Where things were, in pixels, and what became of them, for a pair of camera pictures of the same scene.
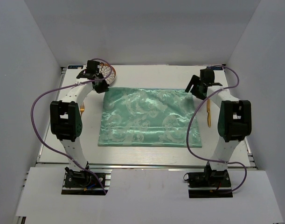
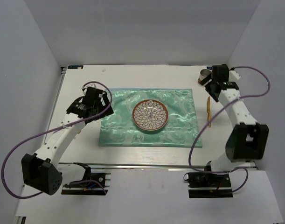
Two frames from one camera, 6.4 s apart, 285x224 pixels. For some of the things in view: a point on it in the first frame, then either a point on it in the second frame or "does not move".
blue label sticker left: x=75 y=66 does not move
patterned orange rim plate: x=108 y=72 to x=150 y=115
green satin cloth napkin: x=148 y=117 does not move
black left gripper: x=104 y=88 to x=104 y=108
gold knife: x=208 y=110 does not move
